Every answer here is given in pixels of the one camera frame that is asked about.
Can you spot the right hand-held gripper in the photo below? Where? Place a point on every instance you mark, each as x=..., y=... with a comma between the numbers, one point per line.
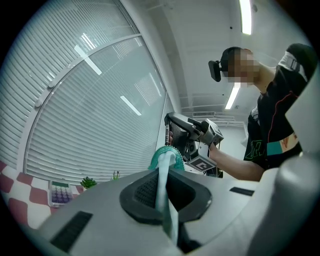
x=208, y=136

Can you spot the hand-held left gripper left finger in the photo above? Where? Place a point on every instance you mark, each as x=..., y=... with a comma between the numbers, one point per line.
x=142, y=200

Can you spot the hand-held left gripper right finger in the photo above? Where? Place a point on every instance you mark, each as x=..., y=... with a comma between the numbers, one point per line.
x=192, y=200

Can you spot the teal and white pencil pouch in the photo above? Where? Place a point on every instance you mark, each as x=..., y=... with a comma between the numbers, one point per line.
x=165, y=160

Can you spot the person's right forearm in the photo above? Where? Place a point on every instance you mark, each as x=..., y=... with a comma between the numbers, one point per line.
x=237, y=167

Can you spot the white ceiling air vent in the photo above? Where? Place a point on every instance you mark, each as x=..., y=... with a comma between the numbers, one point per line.
x=203, y=114

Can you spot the small spiky green plant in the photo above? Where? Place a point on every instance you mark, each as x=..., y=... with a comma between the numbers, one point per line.
x=116, y=175

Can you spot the green succulent plant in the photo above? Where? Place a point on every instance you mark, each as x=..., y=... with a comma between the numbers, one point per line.
x=88, y=182

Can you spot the long ceiling light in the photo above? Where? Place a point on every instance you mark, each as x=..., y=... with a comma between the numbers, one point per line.
x=232, y=97
x=245, y=16

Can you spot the purple and white calculator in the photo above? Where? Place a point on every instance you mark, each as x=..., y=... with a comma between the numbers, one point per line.
x=60, y=193

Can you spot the person's head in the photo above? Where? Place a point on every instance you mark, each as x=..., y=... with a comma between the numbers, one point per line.
x=240, y=66

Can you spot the person's black shirt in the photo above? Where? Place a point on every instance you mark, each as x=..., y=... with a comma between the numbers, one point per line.
x=275, y=117

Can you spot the white window blinds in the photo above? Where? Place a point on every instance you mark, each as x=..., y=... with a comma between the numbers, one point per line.
x=82, y=105

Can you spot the red and white checkered cloth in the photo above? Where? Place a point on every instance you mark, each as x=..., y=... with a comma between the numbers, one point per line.
x=22, y=190

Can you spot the black head-mounted camera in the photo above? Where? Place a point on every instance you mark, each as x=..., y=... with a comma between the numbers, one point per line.
x=215, y=71

